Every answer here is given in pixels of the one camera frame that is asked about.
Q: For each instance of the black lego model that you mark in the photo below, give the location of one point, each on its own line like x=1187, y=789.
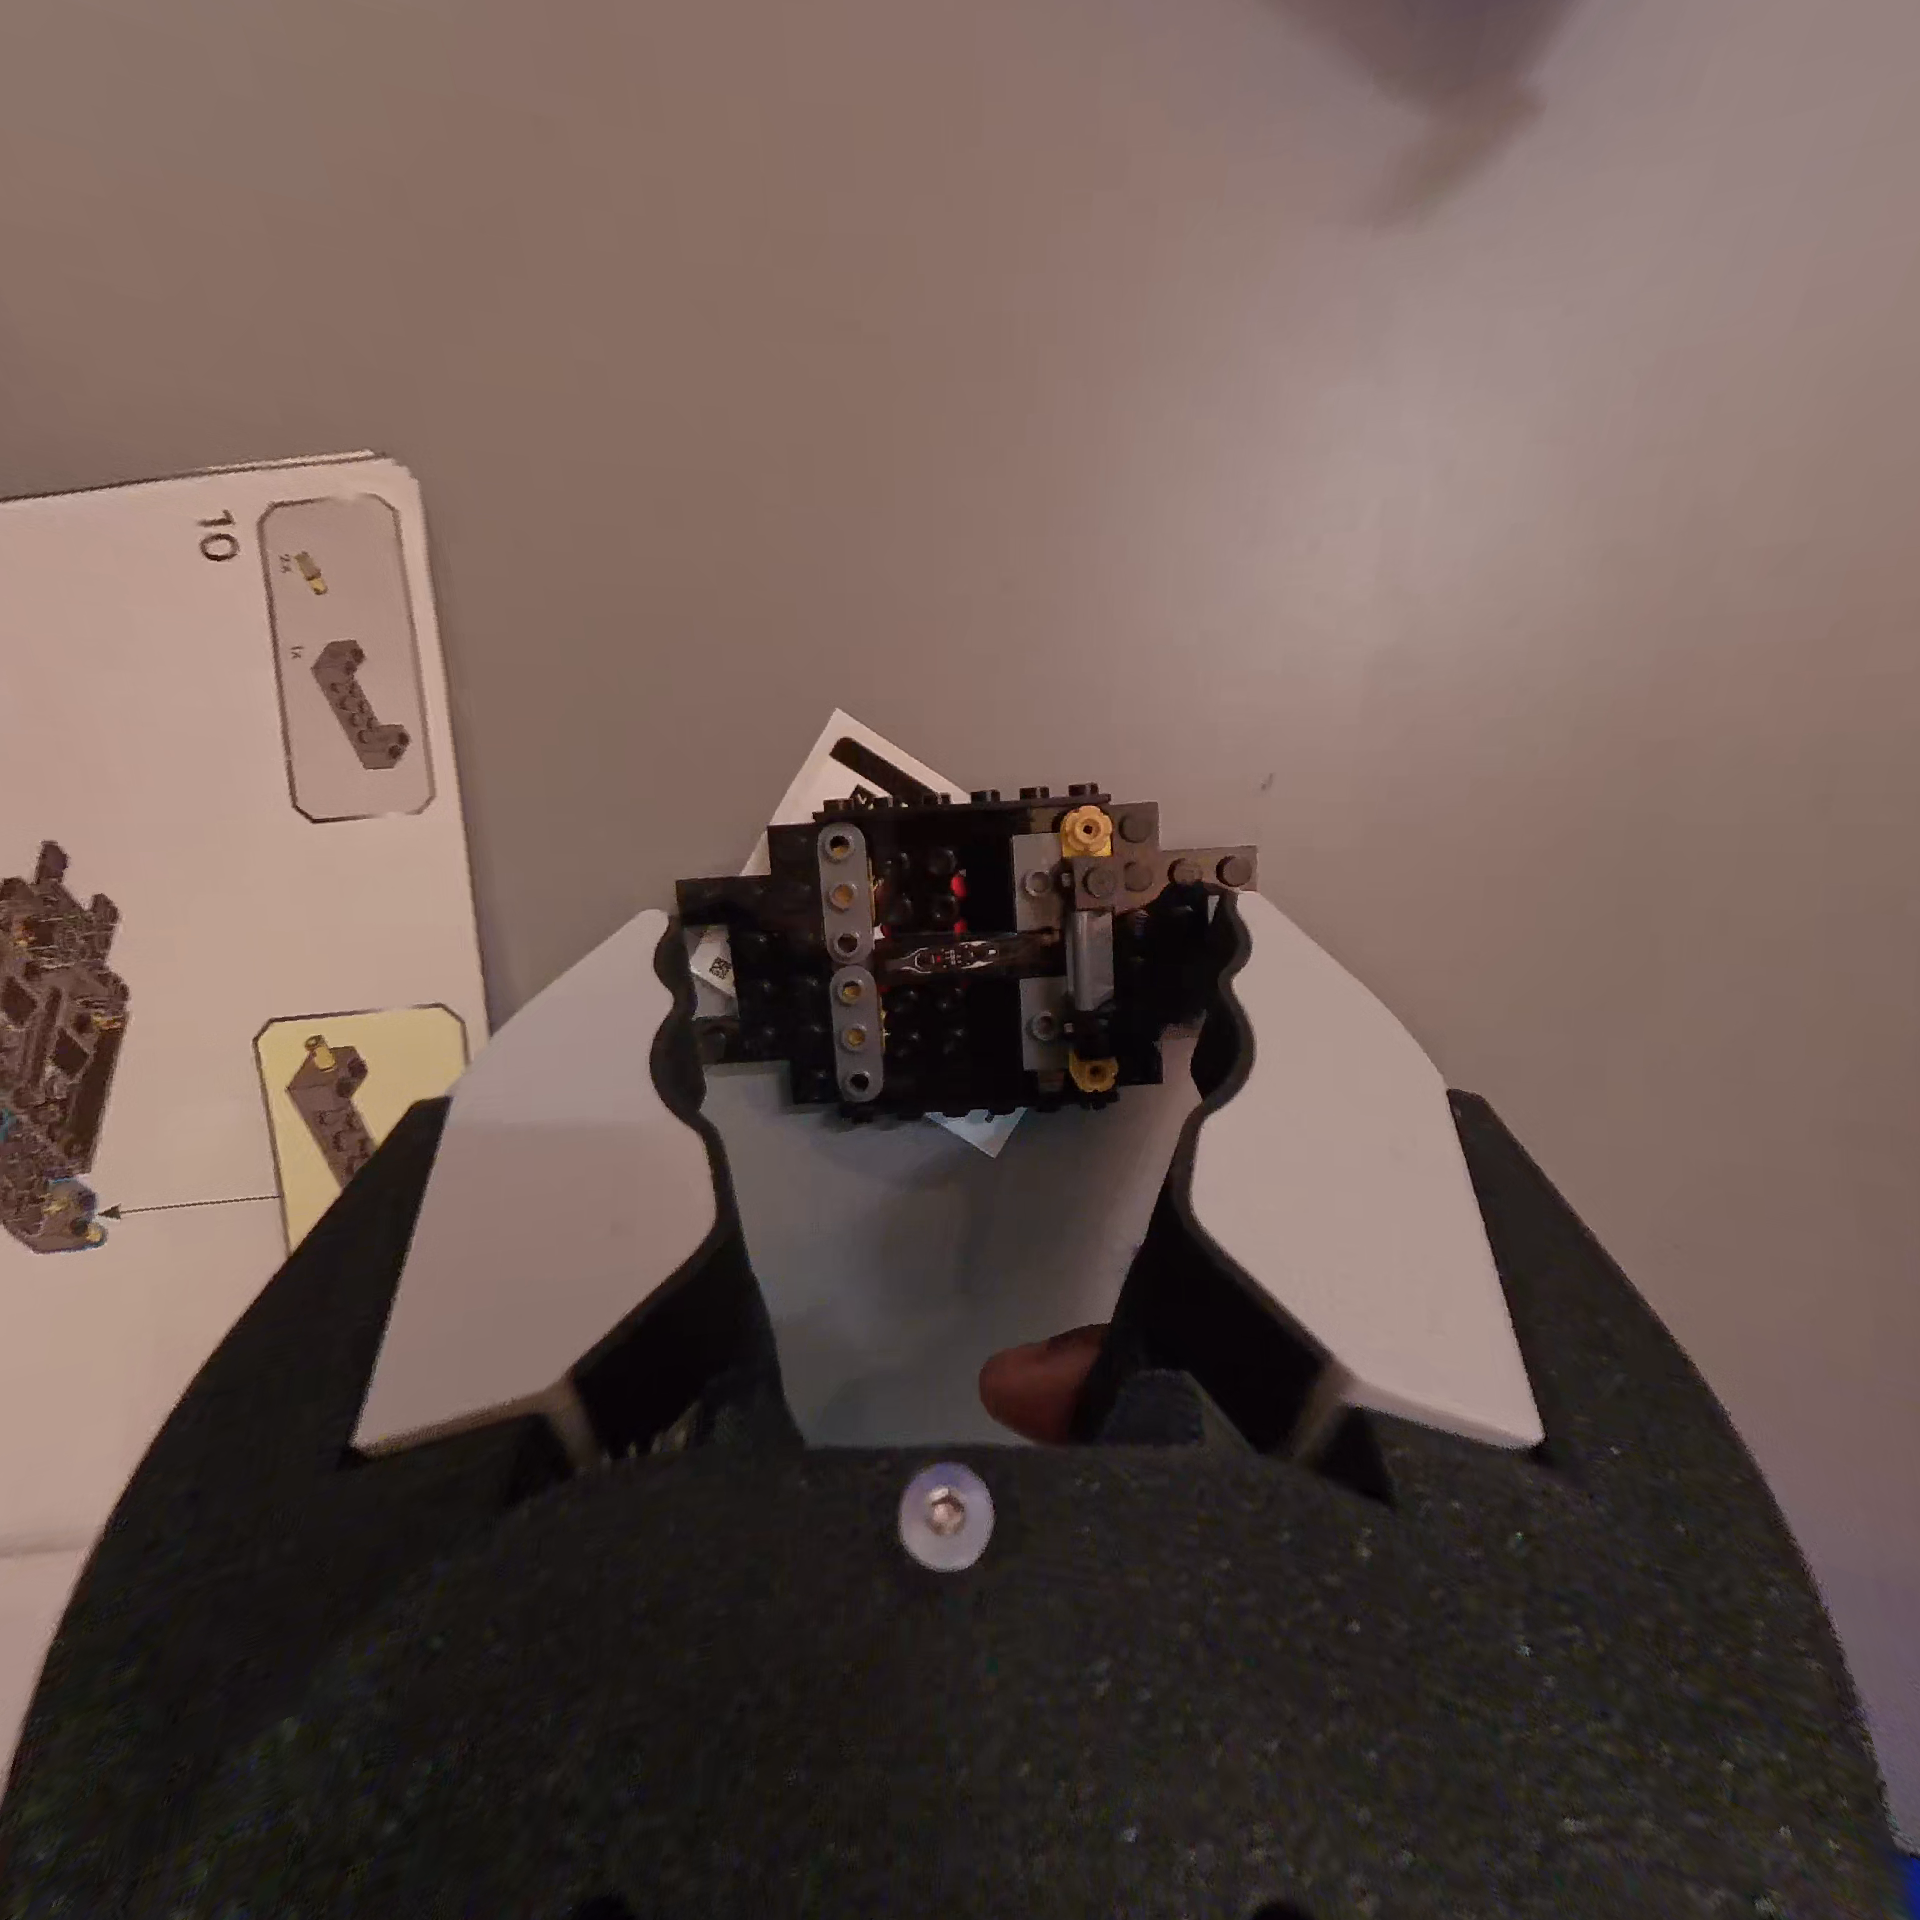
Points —
x=960, y=946

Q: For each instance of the lego instruction booklet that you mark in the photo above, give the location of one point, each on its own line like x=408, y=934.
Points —
x=150, y=931

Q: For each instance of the person's right hand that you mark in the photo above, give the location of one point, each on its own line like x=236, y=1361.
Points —
x=1043, y=1388

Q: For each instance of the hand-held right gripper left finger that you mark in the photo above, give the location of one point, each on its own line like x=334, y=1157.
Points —
x=557, y=1185

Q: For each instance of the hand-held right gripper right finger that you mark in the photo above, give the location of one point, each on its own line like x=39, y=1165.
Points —
x=1335, y=1185

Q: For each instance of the white sticker sheet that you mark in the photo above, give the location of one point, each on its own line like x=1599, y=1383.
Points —
x=839, y=758

